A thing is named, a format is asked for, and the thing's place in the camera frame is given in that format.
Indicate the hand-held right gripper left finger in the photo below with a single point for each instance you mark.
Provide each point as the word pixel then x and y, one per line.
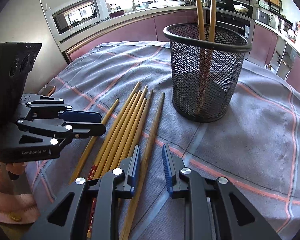
pixel 135 170

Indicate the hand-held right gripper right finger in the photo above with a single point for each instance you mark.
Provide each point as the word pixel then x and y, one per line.
pixel 167 170

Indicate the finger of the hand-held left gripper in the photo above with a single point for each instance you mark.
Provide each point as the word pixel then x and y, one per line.
pixel 82 117
pixel 90 131

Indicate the black mesh utensil holder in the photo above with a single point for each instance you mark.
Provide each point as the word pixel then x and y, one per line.
pixel 202 80

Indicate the person's left forearm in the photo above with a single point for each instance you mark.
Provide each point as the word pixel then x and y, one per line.
pixel 10 205

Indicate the person's left hand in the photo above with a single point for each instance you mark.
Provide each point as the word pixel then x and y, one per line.
pixel 18 167

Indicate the copper edged smartphone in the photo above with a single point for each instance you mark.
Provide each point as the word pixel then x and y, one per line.
pixel 47 90

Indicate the silver refrigerator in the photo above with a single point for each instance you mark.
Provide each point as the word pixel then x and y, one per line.
pixel 22 17

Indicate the grey plaid tablecloth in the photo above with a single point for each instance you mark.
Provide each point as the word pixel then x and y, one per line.
pixel 240 155

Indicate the silver microwave oven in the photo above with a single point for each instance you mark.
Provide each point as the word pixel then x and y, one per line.
pixel 75 17

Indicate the dark red tray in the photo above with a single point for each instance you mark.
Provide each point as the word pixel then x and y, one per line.
pixel 117 12

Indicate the white plate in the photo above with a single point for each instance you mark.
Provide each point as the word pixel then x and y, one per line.
pixel 176 3

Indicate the black built-in oven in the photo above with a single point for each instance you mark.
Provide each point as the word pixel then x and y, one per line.
pixel 230 20

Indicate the white casserole dish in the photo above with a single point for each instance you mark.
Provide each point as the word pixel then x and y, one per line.
pixel 240 8

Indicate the silver metal box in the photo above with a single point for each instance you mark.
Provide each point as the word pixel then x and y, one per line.
pixel 263 16

